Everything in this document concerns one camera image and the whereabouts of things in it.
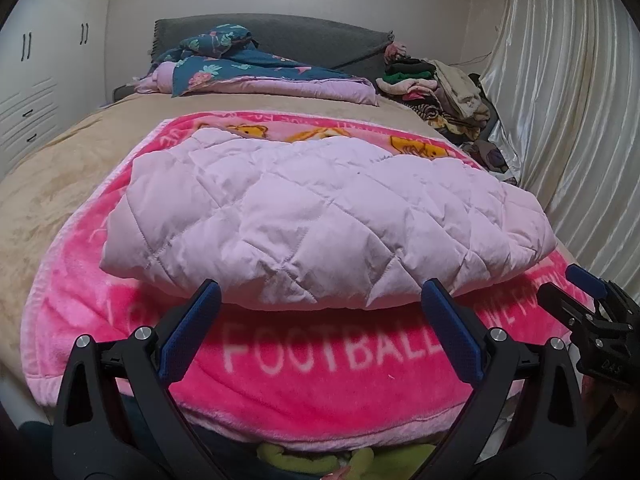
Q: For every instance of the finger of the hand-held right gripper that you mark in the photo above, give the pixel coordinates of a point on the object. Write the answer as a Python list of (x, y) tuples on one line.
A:
[(565, 307), (587, 277)]

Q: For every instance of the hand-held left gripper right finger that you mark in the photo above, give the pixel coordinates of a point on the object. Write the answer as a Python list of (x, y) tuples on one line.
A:
[(452, 340)]

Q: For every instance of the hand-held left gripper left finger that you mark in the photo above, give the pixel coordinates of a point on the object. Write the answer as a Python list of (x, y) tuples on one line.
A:
[(192, 335)]

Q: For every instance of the pink quilted jacket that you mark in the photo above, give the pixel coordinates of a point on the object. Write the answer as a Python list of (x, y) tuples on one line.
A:
[(325, 220)]

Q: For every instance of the pile of folded clothes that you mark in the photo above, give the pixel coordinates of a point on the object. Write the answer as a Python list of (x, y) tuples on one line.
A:
[(450, 90)]

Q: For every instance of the pink printed blanket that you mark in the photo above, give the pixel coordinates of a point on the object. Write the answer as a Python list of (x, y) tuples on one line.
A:
[(300, 385)]

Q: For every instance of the cream satin curtain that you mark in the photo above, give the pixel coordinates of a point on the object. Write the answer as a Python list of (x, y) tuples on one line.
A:
[(575, 110)]

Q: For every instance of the beige bed cover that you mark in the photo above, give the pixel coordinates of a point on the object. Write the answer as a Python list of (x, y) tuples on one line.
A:
[(65, 170)]

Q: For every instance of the blue floral quilt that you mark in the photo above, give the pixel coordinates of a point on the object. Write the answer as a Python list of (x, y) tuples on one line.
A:
[(235, 67)]

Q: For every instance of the white wardrobe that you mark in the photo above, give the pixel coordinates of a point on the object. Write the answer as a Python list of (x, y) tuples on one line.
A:
[(45, 75)]

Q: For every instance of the grey padded headboard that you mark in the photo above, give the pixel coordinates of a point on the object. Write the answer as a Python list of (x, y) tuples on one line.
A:
[(310, 40)]

